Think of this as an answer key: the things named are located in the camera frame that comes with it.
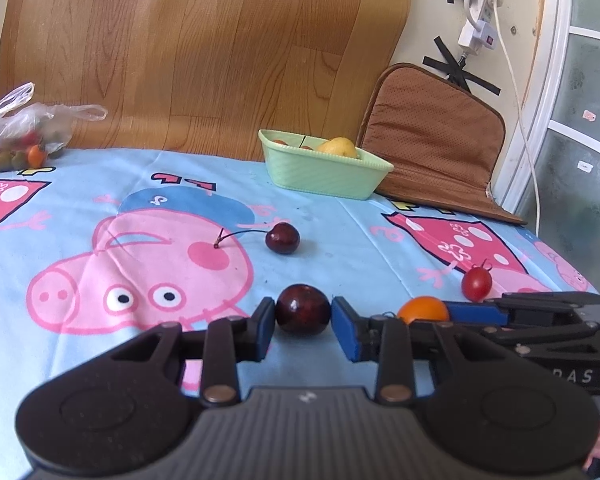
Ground orange tomato with stem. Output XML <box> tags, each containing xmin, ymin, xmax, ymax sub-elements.
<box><xmin>387</xmin><ymin>296</ymin><xmax>451</xmax><ymax>325</ymax></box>

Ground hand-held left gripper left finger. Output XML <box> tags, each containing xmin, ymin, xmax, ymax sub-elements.
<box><xmin>107</xmin><ymin>296</ymin><xmax>277</xmax><ymax>407</ymax></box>

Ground green plastic basket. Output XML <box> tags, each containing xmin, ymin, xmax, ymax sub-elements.
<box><xmin>258</xmin><ymin>129</ymin><xmax>395</xmax><ymax>201</ymax></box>

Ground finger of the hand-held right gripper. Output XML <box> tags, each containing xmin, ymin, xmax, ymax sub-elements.
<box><xmin>480</xmin><ymin>321</ymin><xmax>600</xmax><ymax>350</ymax></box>
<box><xmin>442</xmin><ymin>291</ymin><xmax>600</xmax><ymax>329</ymax></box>

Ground dark red cherry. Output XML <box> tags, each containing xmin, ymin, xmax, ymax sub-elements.
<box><xmin>275</xmin><ymin>283</ymin><xmax>332</xmax><ymax>335</ymax></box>
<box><xmin>213</xmin><ymin>221</ymin><xmax>301</xmax><ymax>256</ymax></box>

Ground yellow pear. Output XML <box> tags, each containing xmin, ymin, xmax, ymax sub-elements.
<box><xmin>314</xmin><ymin>137</ymin><xmax>360</xmax><ymax>160</ymax></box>

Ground printed cartoon pig blanket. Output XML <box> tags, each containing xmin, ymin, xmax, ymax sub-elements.
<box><xmin>0</xmin><ymin>147</ymin><xmax>600</xmax><ymax>480</ymax></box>

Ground brown seat cushion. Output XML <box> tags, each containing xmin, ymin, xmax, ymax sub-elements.
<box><xmin>355</xmin><ymin>62</ymin><xmax>529</xmax><ymax>226</ymax></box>

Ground red tomato with stem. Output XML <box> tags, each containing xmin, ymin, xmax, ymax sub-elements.
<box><xmin>461</xmin><ymin>259</ymin><xmax>494</xmax><ymax>304</ymax></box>

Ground white power strip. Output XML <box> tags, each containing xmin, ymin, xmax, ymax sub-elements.
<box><xmin>472</xmin><ymin>0</ymin><xmax>500</xmax><ymax>27</ymax></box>

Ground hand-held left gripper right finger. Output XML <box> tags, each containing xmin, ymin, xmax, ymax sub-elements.
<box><xmin>331</xmin><ymin>296</ymin><xmax>493</xmax><ymax>406</ymax></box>

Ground white power cable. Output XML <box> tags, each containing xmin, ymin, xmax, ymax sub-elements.
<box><xmin>489</xmin><ymin>0</ymin><xmax>542</xmax><ymax>235</ymax></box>

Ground bagged mixed cherry tomatoes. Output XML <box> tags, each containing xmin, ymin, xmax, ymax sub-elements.
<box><xmin>0</xmin><ymin>129</ymin><xmax>69</xmax><ymax>172</ymax></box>

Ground white adapter with red switch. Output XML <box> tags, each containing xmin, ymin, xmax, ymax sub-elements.
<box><xmin>457</xmin><ymin>22</ymin><xmax>496</xmax><ymax>57</ymax></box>

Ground wood pattern board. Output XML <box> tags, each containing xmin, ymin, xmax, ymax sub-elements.
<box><xmin>0</xmin><ymin>0</ymin><xmax>415</xmax><ymax>164</ymax></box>

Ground clear plastic bag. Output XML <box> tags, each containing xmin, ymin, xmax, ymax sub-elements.
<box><xmin>0</xmin><ymin>81</ymin><xmax>109</xmax><ymax>174</ymax></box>

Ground white framed glass door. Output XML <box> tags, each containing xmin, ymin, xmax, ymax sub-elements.
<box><xmin>490</xmin><ymin>0</ymin><xmax>600</xmax><ymax>306</ymax></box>

